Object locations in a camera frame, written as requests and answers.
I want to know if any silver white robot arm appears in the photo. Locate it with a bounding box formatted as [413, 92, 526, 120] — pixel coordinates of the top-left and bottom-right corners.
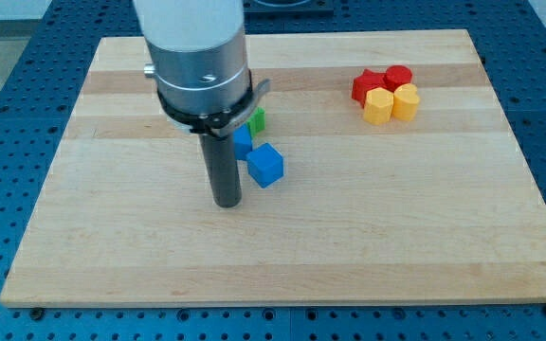
[133, 0, 270, 137]

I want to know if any blue triangle block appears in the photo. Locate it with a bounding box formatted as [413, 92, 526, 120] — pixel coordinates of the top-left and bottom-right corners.
[233, 124, 253, 161]

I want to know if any blue cube block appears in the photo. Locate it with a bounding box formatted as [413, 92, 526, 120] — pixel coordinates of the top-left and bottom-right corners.
[246, 143, 284, 188]

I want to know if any green block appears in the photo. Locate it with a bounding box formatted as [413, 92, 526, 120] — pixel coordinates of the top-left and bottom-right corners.
[246, 107, 266, 137]

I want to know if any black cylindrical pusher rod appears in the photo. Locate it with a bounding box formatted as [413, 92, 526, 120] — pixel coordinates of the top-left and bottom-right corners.
[199, 135, 242, 208]

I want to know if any yellow hexagon block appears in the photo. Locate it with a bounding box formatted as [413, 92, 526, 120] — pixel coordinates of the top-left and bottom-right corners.
[362, 87, 394, 125]

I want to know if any red star block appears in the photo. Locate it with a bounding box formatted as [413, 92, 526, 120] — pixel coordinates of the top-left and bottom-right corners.
[352, 69, 386, 107]

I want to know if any yellow heart block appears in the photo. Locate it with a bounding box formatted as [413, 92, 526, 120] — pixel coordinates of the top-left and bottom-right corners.
[391, 83, 420, 121]

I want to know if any red cylinder block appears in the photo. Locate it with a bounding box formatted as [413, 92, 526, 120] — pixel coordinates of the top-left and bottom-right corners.
[383, 65, 413, 92]

